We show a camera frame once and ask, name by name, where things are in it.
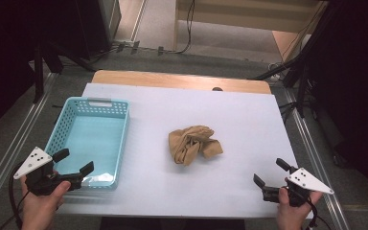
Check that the dark cabinet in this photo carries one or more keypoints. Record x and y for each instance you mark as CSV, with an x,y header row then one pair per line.
x,y
92,25

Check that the black metal stand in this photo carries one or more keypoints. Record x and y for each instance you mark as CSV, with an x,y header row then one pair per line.
x,y
302,89
39,80

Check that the dark curtain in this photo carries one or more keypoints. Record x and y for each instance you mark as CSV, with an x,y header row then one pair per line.
x,y
361,80
6,48

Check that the beige wooden furniture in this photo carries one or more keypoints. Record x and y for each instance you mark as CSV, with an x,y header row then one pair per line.
x,y
236,19

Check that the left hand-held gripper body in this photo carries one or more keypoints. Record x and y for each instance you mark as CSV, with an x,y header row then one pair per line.
x,y
33,161

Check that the tan cloth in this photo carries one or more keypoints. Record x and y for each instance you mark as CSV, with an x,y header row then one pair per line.
x,y
188,143

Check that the metal floor rail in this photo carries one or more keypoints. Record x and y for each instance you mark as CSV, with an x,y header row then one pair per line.
x,y
319,172
12,140

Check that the person's left hand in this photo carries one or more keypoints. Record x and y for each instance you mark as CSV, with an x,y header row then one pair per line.
x,y
41,211

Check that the person's right hand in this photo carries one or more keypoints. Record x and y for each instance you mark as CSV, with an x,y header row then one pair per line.
x,y
292,218

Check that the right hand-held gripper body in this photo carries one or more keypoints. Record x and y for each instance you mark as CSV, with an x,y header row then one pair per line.
x,y
309,182

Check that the light blue plastic basket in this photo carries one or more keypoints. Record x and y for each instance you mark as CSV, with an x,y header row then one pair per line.
x,y
92,140

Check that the wooden table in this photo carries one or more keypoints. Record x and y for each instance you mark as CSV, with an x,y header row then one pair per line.
x,y
172,80

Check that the white table sheet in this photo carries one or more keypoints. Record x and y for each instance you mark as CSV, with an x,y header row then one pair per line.
x,y
204,105

